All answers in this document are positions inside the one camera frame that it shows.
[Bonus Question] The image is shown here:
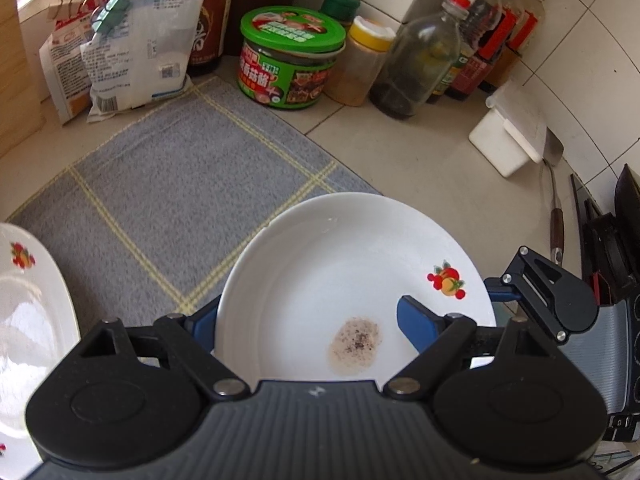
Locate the red labelled sauce bottle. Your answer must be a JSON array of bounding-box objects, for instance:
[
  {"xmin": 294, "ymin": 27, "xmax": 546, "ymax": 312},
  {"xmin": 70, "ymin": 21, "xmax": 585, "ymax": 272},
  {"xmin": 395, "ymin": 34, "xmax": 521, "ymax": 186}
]
[{"xmin": 445, "ymin": 0, "xmax": 525, "ymax": 101}]

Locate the bamboo cutting board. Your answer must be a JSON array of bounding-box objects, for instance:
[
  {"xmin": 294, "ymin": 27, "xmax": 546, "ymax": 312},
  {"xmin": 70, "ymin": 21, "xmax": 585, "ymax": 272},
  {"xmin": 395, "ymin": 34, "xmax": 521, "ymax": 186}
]
[{"xmin": 0, "ymin": 0, "xmax": 44, "ymax": 156}]

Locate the yellow lidded spice jar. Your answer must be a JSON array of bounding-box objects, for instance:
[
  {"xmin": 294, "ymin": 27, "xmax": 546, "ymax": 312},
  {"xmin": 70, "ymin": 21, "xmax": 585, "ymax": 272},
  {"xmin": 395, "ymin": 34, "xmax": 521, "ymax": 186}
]
[{"xmin": 323, "ymin": 15, "xmax": 396, "ymax": 107}]

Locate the white blue printed bag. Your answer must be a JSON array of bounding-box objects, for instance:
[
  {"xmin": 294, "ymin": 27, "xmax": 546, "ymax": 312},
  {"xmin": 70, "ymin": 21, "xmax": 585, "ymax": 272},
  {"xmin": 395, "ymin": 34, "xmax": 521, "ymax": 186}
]
[{"xmin": 80, "ymin": 0, "xmax": 204, "ymax": 122}]

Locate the green labelled oil bottle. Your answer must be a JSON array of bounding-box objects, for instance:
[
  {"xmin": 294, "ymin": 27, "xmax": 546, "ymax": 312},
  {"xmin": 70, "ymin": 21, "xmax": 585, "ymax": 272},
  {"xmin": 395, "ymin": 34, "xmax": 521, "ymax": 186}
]
[{"xmin": 426, "ymin": 0, "xmax": 502, "ymax": 104}]

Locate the green lidded sauce tub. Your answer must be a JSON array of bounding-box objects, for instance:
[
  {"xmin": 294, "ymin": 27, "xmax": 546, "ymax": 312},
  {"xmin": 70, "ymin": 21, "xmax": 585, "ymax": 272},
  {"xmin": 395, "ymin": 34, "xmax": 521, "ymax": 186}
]
[{"xmin": 236, "ymin": 6, "xmax": 346, "ymax": 110}]

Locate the clear bottle red cap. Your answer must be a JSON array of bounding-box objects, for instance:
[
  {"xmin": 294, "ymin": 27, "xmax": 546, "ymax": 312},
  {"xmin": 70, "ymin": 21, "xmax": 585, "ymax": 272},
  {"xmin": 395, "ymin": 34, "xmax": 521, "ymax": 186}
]
[{"xmin": 369, "ymin": 0, "xmax": 471, "ymax": 119}]

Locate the grey checked dish towel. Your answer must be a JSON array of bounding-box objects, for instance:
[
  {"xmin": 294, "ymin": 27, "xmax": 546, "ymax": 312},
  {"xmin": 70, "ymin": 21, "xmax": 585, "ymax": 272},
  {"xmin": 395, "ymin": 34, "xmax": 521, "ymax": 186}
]
[{"xmin": 10, "ymin": 77, "xmax": 370, "ymax": 330}]

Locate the white plate with brown stain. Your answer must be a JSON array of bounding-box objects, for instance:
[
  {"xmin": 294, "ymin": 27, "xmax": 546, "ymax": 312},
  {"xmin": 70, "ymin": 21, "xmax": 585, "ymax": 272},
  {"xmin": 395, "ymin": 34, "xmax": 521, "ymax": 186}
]
[{"xmin": 214, "ymin": 193, "xmax": 496, "ymax": 386}]

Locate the wooden handled spatula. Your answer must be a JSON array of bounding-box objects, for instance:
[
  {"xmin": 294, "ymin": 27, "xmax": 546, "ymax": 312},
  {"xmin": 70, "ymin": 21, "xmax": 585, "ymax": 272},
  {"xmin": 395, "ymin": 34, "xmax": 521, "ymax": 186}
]
[{"xmin": 544, "ymin": 128, "xmax": 565, "ymax": 266}]

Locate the green capped small jar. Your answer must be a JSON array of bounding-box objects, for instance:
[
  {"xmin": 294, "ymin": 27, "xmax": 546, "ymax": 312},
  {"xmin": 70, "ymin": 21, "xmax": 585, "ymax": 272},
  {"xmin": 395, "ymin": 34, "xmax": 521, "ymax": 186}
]
[{"xmin": 320, "ymin": 0, "xmax": 361, "ymax": 29}]

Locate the white plastic seasoning box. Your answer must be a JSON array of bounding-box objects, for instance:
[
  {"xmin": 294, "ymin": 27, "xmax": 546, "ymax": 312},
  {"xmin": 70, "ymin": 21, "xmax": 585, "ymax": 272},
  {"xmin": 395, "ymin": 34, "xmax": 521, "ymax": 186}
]
[{"xmin": 469, "ymin": 79, "xmax": 547, "ymax": 179}]

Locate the red white clipped bag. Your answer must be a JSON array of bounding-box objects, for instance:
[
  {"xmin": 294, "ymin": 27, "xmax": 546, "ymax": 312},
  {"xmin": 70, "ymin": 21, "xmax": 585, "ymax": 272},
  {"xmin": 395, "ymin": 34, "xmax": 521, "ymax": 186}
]
[{"xmin": 39, "ymin": 0, "xmax": 108, "ymax": 125}]

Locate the dark soy sauce bottle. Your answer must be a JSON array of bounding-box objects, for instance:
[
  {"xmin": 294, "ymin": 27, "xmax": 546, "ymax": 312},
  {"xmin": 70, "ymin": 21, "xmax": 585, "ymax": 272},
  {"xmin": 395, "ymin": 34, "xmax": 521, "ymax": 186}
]
[{"xmin": 188, "ymin": 0, "xmax": 231, "ymax": 77}]

